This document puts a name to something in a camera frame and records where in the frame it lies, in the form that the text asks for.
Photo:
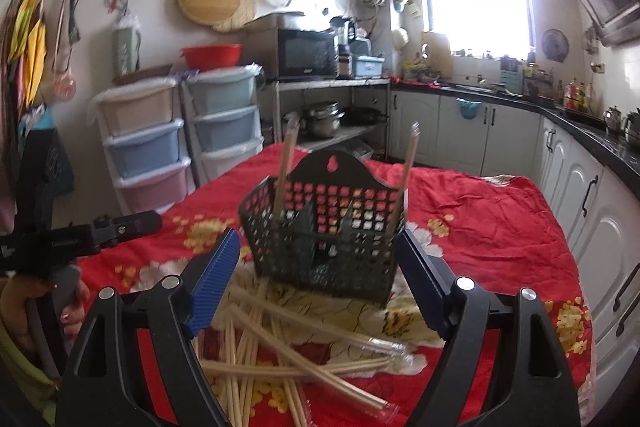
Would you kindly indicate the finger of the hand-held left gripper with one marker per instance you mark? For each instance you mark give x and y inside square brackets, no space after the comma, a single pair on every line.
[135,225]

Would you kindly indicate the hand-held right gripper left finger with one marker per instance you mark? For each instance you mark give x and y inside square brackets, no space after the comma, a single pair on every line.
[215,287]

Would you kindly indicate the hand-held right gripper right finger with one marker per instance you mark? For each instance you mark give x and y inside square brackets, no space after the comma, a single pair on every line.
[420,279]

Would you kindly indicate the pile of chopsticks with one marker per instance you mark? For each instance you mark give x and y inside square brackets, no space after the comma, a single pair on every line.
[260,347]

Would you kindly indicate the bamboo chopstick pair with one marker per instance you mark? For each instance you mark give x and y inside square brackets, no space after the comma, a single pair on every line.
[406,177]
[285,172]

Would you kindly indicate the black plastic utensil basket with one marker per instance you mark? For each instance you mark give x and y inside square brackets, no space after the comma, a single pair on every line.
[310,169]

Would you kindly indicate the person's left forearm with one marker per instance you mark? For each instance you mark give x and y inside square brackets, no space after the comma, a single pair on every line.
[20,377]

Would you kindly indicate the person's left hand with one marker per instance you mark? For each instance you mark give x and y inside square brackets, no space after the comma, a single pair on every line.
[17,307]

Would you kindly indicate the pastel plastic drawer tower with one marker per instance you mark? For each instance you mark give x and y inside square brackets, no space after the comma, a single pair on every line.
[140,147]

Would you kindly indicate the red floral tablecloth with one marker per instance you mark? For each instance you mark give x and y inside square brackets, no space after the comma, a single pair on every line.
[475,217]

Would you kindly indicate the grey-blue plastic drawer tower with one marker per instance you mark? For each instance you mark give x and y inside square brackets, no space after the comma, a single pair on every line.
[222,122]

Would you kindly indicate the white plastic box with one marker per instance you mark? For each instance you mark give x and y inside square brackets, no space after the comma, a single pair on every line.
[359,151]

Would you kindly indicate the brown wooden tray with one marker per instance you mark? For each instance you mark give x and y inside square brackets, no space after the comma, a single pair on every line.
[142,74]

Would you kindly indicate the white kitchen cabinets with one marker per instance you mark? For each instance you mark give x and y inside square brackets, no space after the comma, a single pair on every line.
[500,137]

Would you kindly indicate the black wok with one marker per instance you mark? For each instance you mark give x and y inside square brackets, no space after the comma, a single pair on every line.
[365,115]

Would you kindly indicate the blue hanging bin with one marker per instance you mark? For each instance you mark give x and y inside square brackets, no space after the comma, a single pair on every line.
[469,108]

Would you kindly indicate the steel cooking pot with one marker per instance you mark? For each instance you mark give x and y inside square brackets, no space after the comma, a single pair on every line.
[322,122]

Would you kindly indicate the red plastic basin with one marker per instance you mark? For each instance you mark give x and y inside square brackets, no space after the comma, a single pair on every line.
[212,57]

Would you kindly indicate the yellow hanging cloth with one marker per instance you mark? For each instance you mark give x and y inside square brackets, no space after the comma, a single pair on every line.
[30,42]

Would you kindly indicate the metal shelf rack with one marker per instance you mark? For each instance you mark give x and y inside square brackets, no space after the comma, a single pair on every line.
[325,83]

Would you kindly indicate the blue plastic box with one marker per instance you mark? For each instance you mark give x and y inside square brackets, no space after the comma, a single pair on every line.
[367,66]

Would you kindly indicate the dark hanging tool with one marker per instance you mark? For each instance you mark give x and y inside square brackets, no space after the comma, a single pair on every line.
[73,12]

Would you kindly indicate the black kitchen countertop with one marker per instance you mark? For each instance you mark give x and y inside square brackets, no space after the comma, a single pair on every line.
[590,135]

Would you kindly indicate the tan cutting board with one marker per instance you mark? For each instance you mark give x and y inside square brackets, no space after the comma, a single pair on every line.
[437,57]

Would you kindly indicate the blue knife rack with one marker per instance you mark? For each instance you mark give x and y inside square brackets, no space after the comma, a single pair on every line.
[511,74]

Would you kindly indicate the round woven mat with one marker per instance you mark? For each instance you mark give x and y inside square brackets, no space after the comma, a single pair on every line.
[248,16]

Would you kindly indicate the black microwave oven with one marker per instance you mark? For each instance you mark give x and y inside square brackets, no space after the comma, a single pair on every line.
[305,54]

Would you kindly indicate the row of condiment bottles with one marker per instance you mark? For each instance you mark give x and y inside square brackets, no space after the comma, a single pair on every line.
[580,96]

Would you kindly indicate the black blender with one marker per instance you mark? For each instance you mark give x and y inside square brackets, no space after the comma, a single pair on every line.
[344,47]

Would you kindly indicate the steel kettle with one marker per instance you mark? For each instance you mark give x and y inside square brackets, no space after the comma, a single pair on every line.
[632,127]
[613,121]

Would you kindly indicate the grey round wall plate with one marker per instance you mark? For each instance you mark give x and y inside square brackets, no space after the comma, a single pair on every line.
[556,44]

